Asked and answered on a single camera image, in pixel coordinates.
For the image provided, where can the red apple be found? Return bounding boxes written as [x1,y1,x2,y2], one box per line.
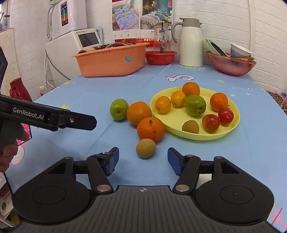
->
[202,114,220,133]
[218,107,234,125]

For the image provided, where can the brown kiwi fruit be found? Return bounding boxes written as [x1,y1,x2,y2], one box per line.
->
[182,120,199,134]

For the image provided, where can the green mango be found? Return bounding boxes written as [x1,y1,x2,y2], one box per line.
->
[185,95,206,117]

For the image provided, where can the brown longan fruit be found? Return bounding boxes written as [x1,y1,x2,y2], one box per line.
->
[136,138,156,159]

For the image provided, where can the round green apple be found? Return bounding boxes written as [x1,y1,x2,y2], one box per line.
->
[109,99,129,121]

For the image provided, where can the yellow-orange lemon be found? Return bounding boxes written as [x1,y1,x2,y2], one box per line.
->
[170,91,186,108]

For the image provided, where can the small orange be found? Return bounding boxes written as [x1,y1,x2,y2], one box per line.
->
[155,96,171,114]

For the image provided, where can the large orange front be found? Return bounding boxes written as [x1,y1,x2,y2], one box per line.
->
[182,82,200,97]

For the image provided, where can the large orange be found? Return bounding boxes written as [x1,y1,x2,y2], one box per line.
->
[182,82,200,97]
[126,101,152,126]

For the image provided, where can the person's left hand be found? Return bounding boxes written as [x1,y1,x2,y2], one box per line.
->
[0,131,30,172]

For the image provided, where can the red plastic stool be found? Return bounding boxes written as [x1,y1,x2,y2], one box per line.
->
[9,77,32,102]

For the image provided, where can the white appliance with screen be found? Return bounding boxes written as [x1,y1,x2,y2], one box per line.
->
[45,27,104,86]

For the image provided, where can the yellow plastic plate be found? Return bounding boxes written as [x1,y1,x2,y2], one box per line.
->
[150,86,240,141]

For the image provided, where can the blue patterned tablecloth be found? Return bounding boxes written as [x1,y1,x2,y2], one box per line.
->
[6,64,286,232]

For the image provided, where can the white water purifier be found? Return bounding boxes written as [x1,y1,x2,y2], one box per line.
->
[47,0,88,40]

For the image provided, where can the tangerine with stem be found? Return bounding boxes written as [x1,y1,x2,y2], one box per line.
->
[137,116,165,143]

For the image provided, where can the orange plastic basket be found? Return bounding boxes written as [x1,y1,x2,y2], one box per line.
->
[73,43,148,77]

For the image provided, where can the large orange behind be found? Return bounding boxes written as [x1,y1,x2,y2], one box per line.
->
[126,101,152,126]

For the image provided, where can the pink glass bowl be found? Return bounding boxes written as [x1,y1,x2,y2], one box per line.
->
[206,51,257,77]

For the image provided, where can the stacked blue-white bowls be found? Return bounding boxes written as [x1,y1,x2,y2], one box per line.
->
[230,43,252,57]

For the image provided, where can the bedding poster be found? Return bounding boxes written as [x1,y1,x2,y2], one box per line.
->
[111,0,173,41]

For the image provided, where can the red plastic colander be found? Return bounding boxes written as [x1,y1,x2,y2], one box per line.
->
[145,51,177,66]

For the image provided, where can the white plate in bowl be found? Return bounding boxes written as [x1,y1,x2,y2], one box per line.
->
[204,39,227,56]

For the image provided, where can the white thermos jug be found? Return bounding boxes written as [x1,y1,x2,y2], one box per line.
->
[171,17,204,67]

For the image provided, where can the glass jar with utensil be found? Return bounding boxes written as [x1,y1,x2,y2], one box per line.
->
[153,22,171,53]

